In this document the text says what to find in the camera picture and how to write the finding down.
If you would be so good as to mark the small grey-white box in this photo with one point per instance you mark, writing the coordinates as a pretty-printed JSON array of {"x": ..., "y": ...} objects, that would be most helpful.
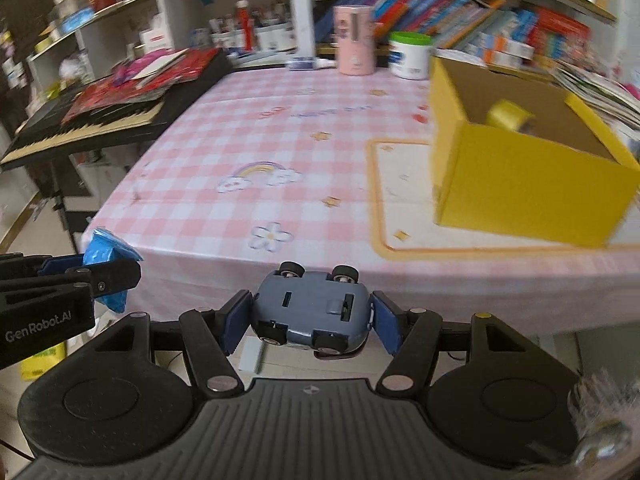
[{"x": 250, "y": 355}]

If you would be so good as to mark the white box red label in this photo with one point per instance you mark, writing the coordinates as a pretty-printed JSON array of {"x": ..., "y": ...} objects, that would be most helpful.
[{"x": 151, "y": 40}]

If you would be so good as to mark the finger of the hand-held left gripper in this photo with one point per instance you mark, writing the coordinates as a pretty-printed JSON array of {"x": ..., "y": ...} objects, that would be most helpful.
[
  {"x": 60, "y": 265},
  {"x": 120, "y": 277}
]

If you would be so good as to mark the black electronic keyboard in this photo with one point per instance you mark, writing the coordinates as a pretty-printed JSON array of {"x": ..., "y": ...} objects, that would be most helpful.
[{"x": 190, "y": 96}]

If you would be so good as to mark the red and white tube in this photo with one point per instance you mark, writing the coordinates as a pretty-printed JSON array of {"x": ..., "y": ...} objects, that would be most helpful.
[{"x": 244, "y": 25}]

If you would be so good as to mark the small glue bottle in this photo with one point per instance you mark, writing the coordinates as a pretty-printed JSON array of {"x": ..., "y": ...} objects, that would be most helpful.
[{"x": 300, "y": 63}]

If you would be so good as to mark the black keyboard stand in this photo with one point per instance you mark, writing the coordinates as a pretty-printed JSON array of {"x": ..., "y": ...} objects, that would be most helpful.
[{"x": 62, "y": 205}]

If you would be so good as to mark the yellow-green bag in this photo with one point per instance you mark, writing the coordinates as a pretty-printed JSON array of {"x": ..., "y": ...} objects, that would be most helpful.
[{"x": 42, "y": 362}]

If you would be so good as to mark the blue plastic toy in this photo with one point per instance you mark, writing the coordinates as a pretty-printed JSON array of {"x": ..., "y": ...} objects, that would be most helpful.
[{"x": 107, "y": 249}]

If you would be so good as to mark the pink checkered tablecloth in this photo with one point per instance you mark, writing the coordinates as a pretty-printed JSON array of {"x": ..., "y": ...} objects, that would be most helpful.
[{"x": 225, "y": 250}]

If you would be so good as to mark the yellow tape roll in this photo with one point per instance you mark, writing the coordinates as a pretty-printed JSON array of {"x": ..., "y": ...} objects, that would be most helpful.
[{"x": 505, "y": 115}]

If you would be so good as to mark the white shelf unit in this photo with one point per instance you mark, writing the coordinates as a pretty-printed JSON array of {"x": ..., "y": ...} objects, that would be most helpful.
[{"x": 190, "y": 5}]

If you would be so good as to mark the red boxed set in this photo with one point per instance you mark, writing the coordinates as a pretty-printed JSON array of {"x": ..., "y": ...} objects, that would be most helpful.
[{"x": 560, "y": 30}]

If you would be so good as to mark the small white pen holder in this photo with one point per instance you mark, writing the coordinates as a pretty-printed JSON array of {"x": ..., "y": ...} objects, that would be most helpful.
[{"x": 225, "y": 40}]

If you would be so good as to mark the wide white pen holder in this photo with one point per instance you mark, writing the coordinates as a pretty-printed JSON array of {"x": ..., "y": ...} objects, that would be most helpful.
[{"x": 275, "y": 40}]

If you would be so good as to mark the red glossy paper stack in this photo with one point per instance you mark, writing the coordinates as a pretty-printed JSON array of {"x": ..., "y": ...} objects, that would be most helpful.
[{"x": 125, "y": 90}]

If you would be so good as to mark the stack of magazines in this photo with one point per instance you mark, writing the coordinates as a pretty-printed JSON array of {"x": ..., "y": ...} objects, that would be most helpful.
[{"x": 600, "y": 90}]

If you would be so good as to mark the row of colourful books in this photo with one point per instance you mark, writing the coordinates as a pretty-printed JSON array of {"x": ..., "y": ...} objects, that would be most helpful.
[{"x": 415, "y": 5}]

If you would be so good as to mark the grey toy car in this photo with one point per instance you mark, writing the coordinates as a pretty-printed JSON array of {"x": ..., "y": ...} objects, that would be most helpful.
[{"x": 310, "y": 310}]

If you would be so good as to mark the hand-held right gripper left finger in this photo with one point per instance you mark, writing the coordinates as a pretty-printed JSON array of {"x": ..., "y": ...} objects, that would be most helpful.
[{"x": 237, "y": 321}]

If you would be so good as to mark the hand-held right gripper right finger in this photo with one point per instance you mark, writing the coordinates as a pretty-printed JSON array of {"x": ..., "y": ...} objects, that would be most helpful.
[{"x": 387, "y": 324}]

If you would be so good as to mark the pink cylinder container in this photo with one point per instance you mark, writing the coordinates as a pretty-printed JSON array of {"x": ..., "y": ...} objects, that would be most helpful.
[{"x": 352, "y": 55}]

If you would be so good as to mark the white jar green lid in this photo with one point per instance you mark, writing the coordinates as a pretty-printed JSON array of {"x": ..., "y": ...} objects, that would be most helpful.
[{"x": 410, "y": 62}]

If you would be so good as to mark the beige card sheet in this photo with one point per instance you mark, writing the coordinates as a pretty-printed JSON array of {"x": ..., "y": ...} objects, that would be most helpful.
[{"x": 160, "y": 62}]

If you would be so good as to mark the yellow cardboard box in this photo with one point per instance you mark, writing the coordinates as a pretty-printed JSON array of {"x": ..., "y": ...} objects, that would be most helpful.
[{"x": 525, "y": 190}]

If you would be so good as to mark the stack of small white boxes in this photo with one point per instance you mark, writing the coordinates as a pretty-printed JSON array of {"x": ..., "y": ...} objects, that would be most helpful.
[{"x": 500, "y": 45}]

